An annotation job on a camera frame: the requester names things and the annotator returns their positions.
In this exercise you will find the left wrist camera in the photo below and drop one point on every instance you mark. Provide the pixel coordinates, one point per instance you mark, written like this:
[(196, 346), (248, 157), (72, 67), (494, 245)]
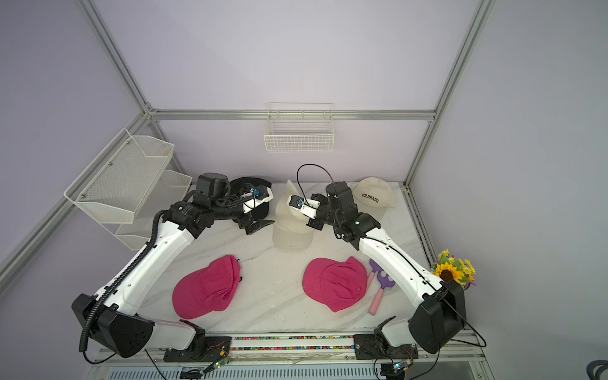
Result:
[(256, 197)]

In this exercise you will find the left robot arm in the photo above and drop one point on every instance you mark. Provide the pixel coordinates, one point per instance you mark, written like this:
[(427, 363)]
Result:
[(112, 317)]

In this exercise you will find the purple pink garden fork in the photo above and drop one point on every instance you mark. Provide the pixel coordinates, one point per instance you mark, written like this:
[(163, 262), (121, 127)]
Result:
[(375, 270)]

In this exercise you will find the aluminium cage frame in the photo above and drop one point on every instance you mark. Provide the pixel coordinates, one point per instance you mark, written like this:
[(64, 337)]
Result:
[(67, 91)]

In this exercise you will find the white two-tier mesh shelf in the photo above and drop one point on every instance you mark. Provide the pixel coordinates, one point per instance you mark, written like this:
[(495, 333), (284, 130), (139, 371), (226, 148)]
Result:
[(127, 184)]

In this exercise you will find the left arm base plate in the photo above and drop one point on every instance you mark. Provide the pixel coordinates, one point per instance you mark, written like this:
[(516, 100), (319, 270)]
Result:
[(203, 349)]

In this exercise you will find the white wire wall basket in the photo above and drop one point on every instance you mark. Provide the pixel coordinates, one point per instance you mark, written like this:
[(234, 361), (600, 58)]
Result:
[(299, 127)]

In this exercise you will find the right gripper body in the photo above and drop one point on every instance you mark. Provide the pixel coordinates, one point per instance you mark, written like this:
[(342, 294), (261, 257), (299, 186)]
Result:
[(324, 216)]

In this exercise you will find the sunflower bouquet in pot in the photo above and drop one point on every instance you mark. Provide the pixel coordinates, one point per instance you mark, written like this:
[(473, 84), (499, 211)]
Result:
[(448, 268)]

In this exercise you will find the cream colorado cap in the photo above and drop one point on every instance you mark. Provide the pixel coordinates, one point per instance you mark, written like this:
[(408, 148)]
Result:
[(289, 240), (374, 196)]

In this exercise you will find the cream Colorado cap front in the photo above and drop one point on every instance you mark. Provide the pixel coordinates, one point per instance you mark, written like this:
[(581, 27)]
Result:
[(289, 240)]

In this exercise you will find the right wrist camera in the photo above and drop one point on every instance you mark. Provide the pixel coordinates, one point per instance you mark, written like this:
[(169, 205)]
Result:
[(304, 206)]

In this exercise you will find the plain black cap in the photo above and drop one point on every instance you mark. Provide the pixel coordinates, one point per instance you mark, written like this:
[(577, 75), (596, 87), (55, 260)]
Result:
[(243, 185)]

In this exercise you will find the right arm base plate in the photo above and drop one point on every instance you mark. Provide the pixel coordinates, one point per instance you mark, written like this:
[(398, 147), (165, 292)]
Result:
[(369, 346)]

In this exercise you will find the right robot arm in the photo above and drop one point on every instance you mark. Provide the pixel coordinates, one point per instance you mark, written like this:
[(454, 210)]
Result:
[(439, 306)]

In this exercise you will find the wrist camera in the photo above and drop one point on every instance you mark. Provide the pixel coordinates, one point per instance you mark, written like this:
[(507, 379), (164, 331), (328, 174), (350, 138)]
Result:
[(256, 197), (304, 206)]

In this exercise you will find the aluminium front rail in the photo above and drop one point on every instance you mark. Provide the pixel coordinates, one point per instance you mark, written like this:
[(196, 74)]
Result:
[(304, 355)]

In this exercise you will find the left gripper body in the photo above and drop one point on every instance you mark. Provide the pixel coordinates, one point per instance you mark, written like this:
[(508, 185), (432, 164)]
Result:
[(245, 219)]

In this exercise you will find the magenta cap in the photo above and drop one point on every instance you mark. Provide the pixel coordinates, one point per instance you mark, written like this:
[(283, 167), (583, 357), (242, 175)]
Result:
[(337, 285), (207, 290)]

